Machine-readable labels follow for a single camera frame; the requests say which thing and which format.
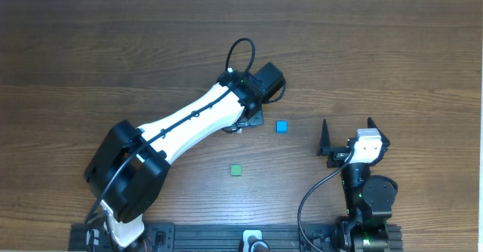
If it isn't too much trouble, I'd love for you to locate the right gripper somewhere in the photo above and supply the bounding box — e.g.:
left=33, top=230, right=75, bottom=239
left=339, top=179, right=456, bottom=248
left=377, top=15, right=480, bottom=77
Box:
left=316, top=116, right=392, bottom=169

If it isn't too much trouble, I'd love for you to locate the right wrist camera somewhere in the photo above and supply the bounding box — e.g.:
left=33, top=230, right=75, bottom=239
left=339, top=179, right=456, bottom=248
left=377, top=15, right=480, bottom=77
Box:
left=346, top=128, right=383, bottom=165

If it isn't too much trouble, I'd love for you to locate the mounting rail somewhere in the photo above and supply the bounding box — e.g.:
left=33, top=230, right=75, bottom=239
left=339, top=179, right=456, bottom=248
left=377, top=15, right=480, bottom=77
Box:
left=69, top=221, right=404, bottom=252

